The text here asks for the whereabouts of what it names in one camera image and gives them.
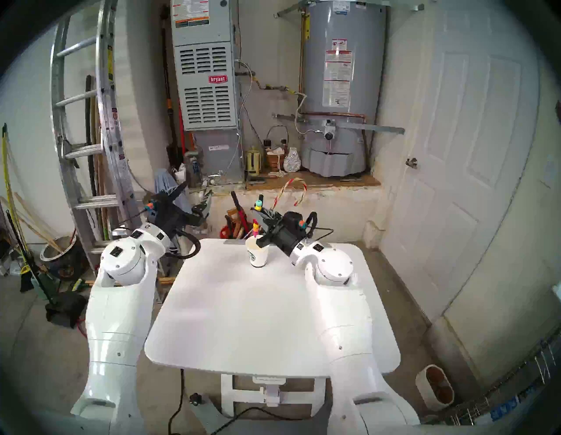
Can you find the wooden stick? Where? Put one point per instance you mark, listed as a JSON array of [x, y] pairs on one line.
[[39, 222]]

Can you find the red bolt cutter black grips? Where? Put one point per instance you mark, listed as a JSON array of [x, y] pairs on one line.
[[235, 199]]

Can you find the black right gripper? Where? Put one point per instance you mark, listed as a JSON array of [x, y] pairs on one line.
[[293, 232]]

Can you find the white panel door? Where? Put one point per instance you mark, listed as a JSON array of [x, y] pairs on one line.
[[451, 131]]

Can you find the blue white box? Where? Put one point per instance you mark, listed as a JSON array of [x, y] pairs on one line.
[[499, 412]]

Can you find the white oval two-hole container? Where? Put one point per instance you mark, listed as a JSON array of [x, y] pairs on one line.
[[421, 381]]

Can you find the green watering can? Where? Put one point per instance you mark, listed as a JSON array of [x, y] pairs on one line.
[[41, 287]]

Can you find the dark ceramic pot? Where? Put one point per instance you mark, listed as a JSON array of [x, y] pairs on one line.
[[63, 265]]

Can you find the grey table base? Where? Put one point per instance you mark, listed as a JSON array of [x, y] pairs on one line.
[[271, 427]]

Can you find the teal-ended bead marker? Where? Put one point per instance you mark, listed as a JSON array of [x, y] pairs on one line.
[[258, 203]]

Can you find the grey Bryant furnace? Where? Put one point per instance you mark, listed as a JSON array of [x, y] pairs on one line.
[[206, 61]]

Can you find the grey water heater tank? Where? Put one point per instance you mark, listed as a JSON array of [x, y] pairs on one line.
[[363, 65]]

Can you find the gas pipe with yellow valves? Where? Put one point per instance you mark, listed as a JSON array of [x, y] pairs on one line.
[[269, 87]]

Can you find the black star knob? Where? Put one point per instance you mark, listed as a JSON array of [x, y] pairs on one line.
[[195, 399]]

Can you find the blue label spray can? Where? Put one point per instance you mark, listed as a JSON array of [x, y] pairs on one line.
[[195, 169]]

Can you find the flexible metal conduit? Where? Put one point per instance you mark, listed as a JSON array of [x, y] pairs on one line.
[[246, 105]]

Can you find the foil wrapped bundle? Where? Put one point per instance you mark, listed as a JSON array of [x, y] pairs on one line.
[[291, 159]]

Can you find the straight copper pipe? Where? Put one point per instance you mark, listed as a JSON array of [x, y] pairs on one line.
[[302, 52]]

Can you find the green yellow scrub brush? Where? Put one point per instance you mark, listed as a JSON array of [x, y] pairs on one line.
[[78, 285]]

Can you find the red white candy cane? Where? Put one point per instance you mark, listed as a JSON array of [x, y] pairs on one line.
[[281, 194]]

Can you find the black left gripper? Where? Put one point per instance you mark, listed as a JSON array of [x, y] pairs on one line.
[[171, 212]]

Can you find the white Starbucks paper cup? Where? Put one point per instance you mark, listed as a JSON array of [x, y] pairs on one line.
[[257, 258]]

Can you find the blue grey towel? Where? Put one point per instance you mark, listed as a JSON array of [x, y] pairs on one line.
[[164, 184]]

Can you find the silver door knob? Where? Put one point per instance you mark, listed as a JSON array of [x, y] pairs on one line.
[[411, 163]]

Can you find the aluminium extension ladder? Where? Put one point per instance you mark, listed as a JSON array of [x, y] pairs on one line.
[[105, 90]]

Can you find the wooden platform board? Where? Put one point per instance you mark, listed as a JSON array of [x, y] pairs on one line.
[[333, 180]]

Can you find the white table pedestal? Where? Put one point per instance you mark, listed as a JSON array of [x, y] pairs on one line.
[[228, 394]]

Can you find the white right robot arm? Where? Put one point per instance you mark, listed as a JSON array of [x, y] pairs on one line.
[[346, 315]]

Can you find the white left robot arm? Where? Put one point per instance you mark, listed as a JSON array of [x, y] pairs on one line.
[[118, 315]]

